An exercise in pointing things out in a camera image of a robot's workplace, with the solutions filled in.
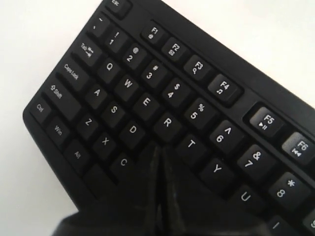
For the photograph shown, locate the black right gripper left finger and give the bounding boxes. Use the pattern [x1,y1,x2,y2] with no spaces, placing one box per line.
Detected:
[53,145,160,236]

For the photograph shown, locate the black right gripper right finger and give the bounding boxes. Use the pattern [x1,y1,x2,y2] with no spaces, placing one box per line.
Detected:
[161,147,271,236]

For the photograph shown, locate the black acer keyboard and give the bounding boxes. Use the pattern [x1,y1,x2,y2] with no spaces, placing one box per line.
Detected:
[23,0,315,236]

